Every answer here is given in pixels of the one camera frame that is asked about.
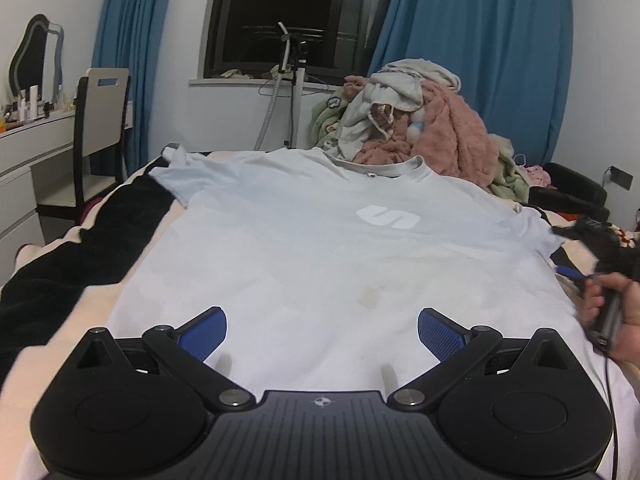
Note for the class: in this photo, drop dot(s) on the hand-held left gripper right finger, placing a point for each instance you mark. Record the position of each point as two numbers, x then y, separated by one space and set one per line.
442 335

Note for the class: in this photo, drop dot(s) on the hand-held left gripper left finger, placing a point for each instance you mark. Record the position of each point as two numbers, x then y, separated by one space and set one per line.
200 335

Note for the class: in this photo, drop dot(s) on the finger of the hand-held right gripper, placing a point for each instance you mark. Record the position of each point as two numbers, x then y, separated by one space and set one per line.
567 272

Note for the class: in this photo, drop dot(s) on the white t-shirt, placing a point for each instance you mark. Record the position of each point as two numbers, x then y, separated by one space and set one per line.
320 270

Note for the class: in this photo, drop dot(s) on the pile of clothes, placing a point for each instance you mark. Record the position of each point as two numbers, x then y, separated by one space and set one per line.
325 120

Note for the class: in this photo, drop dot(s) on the person's right hand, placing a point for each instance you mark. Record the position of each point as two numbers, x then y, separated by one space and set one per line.
592 307

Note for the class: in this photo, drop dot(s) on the black armchair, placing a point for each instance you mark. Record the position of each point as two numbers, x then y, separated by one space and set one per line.
575 187

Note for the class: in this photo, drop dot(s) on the pink clothing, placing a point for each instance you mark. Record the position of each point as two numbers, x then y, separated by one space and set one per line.
536 175

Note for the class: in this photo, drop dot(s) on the striped fleece blanket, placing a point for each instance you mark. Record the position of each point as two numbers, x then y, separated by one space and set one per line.
60 260

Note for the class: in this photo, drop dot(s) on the pink fluffy blanket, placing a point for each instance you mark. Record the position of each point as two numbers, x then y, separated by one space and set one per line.
460 130

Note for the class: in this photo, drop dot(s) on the blue curtain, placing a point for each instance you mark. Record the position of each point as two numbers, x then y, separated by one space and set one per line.
130 60
480 50

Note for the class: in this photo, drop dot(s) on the white and black chair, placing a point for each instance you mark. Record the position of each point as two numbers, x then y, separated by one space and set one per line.
102 115

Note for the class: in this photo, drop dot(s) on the white vanity desk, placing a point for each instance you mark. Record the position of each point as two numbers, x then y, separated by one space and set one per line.
30 160

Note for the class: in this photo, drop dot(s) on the garment steamer stand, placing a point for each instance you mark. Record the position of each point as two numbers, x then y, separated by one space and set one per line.
296 110

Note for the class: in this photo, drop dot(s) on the beige garment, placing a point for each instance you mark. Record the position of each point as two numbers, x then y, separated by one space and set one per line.
425 72

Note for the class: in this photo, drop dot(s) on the white hooded garment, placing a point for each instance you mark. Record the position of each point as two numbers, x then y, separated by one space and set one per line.
390 95

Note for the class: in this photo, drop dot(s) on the beige windowsill rag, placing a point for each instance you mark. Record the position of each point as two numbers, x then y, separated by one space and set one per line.
235 73

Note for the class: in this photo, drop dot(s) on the row of cosmetic bottles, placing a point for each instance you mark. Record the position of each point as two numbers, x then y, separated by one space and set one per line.
32 105

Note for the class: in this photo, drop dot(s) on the dark window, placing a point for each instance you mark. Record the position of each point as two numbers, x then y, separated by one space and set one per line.
280 10

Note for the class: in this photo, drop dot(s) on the black wall socket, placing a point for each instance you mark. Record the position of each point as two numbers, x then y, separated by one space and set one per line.
621 177

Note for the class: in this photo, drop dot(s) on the wavy-frame mirror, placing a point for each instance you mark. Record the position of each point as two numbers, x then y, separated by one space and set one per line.
35 55

